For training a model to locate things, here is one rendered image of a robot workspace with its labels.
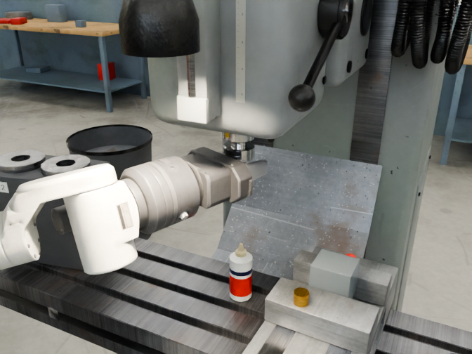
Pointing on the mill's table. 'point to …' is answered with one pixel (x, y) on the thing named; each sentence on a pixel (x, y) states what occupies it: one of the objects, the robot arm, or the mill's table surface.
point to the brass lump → (300, 297)
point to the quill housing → (252, 67)
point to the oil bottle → (240, 274)
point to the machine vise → (371, 282)
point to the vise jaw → (323, 316)
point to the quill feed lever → (328, 15)
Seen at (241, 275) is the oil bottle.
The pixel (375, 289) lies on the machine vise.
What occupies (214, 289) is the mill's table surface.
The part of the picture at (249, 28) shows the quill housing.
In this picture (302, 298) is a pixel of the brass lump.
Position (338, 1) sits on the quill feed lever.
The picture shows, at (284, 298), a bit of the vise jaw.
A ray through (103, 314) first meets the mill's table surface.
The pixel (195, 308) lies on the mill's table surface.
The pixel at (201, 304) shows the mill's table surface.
